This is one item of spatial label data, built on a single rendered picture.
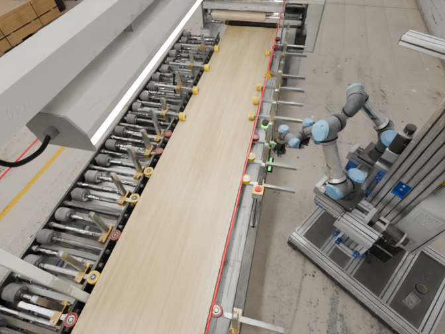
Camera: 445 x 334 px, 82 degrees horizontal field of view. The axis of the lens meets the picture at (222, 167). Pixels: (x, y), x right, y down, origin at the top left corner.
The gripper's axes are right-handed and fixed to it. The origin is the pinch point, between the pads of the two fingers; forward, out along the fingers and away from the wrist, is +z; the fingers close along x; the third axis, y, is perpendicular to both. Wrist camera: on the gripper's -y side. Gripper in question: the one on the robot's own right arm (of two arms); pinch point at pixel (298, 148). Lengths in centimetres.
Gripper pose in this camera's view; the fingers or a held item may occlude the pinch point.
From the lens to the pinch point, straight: 253.0
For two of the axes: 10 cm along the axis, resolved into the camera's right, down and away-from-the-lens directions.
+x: 2.4, -7.7, 6.0
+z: 0.5, 6.2, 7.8
